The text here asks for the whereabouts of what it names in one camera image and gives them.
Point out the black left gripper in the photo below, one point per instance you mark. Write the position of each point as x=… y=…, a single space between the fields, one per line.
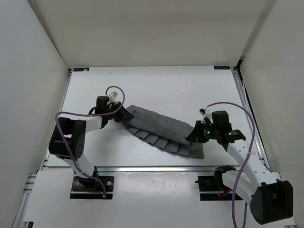
x=123 y=115

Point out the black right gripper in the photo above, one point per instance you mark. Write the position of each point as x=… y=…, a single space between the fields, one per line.
x=196 y=135

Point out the grey pleated skirt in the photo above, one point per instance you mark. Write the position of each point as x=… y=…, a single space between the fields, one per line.
x=163 y=132

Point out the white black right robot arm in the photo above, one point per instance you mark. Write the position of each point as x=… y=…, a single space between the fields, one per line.
x=269 y=198

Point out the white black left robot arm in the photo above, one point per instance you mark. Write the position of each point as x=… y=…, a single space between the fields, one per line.
x=68 y=138

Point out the blue label left corner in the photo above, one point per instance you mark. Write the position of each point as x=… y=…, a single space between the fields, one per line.
x=81 y=69

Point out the blue label corner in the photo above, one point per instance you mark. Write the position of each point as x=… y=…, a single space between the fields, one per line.
x=81 y=69
x=221 y=67

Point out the blue label right corner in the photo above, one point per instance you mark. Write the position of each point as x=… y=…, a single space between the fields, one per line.
x=221 y=67

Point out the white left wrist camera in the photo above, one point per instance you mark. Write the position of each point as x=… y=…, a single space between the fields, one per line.
x=113 y=96

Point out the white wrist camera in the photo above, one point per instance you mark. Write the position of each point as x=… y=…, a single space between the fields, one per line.
x=113 y=96
x=206 y=116

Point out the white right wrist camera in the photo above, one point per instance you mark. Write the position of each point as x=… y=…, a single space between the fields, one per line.
x=206 y=116

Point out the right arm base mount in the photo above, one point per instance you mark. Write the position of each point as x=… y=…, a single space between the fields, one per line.
x=215 y=182

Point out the aluminium frame rail right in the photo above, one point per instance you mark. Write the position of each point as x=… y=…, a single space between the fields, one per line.
x=260 y=149

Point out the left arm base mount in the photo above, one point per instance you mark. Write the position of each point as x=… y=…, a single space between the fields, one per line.
x=83 y=188

